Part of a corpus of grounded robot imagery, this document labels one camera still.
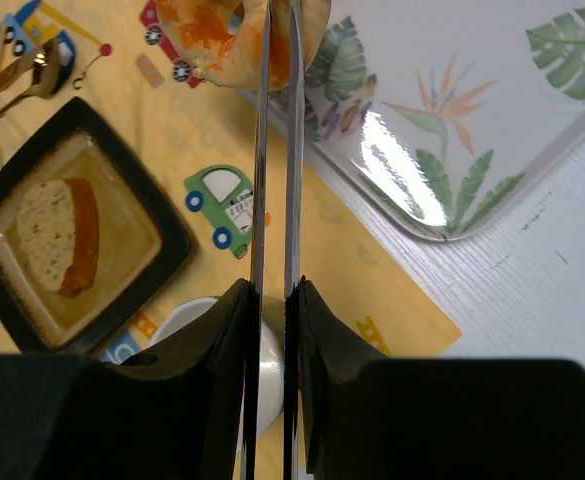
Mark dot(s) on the ring-shaped orange bread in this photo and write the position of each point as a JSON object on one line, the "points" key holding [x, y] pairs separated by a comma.
{"points": [[223, 39]]}

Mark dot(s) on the black square plate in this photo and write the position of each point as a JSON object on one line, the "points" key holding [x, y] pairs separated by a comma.
{"points": [[143, 240]]}

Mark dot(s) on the gold spoon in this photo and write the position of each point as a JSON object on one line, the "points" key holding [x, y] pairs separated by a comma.
{"points": [[41, 80]]}

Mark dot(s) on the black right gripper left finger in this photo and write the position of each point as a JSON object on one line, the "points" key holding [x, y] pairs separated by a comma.
{"points": [[181, 409]]}

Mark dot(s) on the white-lined green cup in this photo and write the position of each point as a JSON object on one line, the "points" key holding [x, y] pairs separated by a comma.
{"points": [[271, 390]]}

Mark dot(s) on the leaf-patterned white tray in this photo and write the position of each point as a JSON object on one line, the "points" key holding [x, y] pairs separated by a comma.
{"points": [[443, 112]]}

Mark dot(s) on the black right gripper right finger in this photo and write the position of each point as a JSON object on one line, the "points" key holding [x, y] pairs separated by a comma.
{"points": [[370, 416]]}

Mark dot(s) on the yellow cartoon placemat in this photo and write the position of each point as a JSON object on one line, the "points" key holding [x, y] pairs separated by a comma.
{"points": [[175, 131]]}

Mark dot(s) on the metal tongs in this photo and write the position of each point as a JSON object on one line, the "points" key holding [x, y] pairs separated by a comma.
{"points": [[290, 213]]}

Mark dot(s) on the sliced bread piece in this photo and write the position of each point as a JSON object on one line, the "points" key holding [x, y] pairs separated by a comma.
{"points": [[57, 226]]}

